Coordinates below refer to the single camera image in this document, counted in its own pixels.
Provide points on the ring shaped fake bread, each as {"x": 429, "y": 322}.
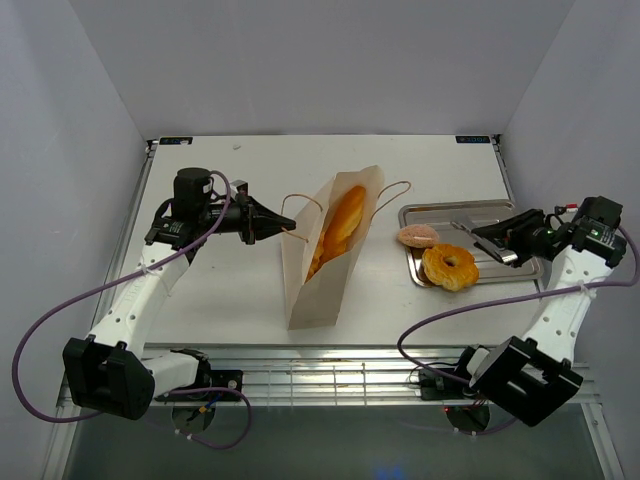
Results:
{"x": 451, "y": 267}

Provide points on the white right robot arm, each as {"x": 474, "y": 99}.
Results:
{"x": 532, "y": 375}

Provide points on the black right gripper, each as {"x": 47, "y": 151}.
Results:
{"x": 515, "y": 228}

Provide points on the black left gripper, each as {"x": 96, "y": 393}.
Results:
{"x": 258, "y": 221}

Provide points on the beige paper bag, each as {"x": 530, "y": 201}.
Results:
{"x": 317, "y": 303}

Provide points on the pink sugared fake doughnut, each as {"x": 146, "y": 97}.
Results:
{"x": 420, "y": 236}

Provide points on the aluminium frame rail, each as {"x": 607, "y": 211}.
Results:
{"x": 305, "y": 376}

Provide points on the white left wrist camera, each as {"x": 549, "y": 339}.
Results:
{"x": 240, "y": 187}

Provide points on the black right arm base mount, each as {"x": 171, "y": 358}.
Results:
{"x": 433, "y": 387}

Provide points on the long baguette fake bread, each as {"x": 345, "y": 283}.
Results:
{"x": 345, "y": 221}

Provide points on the metal bread tongs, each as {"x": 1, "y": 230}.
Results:
{"x": 500, "y": 254}

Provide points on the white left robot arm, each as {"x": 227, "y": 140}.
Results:
{"x": 106, "y": 371}

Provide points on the metal baking tray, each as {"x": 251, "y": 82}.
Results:
{"x": 481, "y": 213}

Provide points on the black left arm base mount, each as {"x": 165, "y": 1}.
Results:
{"x": 212, "y": 386}

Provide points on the scored oval fake loaf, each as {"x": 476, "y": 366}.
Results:
{"x": 316, "y": 259}

